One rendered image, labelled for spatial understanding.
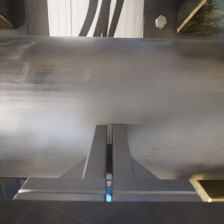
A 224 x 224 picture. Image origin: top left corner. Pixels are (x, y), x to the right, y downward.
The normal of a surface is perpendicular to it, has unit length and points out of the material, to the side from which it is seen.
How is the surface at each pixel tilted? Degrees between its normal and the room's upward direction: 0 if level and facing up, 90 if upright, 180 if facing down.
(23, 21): 90
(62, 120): 90
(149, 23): 90
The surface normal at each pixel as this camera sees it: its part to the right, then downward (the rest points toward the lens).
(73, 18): 0.00, 0.28
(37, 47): 0.02, -0.62
